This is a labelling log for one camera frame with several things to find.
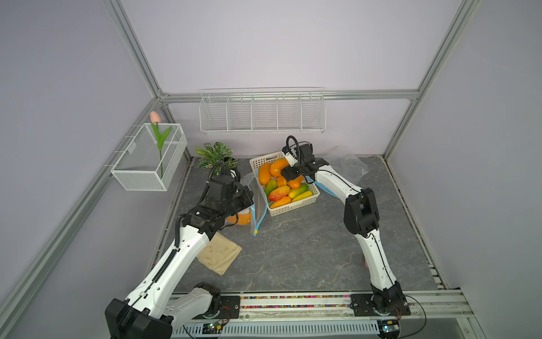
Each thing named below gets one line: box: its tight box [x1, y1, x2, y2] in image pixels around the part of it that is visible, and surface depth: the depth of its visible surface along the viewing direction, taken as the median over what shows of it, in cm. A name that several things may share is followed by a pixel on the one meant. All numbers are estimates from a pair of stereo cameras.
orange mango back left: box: [258, 163, 271, 186], surface depth 107 cm
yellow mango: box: [291, 190, 313, 202], surface depth 101 cm
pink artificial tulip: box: [149, 110, 172, 179], surface depth 82 cm
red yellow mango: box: [268, 185, 291, 202], surface depth 98 cm
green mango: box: [288, 182, 310, 199], surface depth 102 cm
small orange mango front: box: [270, 196, 292, 210], surface depth 98 cm
